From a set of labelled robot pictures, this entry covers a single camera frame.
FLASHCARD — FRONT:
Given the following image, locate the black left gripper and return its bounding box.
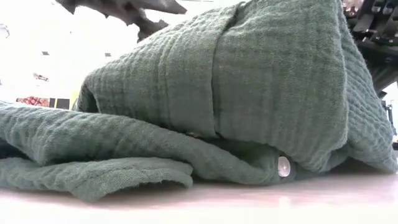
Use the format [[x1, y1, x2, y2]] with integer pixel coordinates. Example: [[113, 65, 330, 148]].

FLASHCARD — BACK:
[[55, 0, 188, 44]]

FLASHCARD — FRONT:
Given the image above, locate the dark green garment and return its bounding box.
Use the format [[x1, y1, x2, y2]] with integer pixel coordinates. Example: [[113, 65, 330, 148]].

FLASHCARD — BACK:
[[0, 0, 398, 202]]

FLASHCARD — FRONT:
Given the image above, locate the black cabinet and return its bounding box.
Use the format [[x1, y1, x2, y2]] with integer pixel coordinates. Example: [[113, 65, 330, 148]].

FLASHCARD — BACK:
[[49, 98, 70, 110]]

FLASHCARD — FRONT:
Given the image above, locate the red patterned cloth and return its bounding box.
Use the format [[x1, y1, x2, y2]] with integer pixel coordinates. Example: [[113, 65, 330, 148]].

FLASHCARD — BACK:
[[16, 96, 50, 108]]

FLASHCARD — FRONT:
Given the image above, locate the white table mat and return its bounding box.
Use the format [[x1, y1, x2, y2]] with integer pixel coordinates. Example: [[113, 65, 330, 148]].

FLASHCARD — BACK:
[[0, 157, 398, 224]]

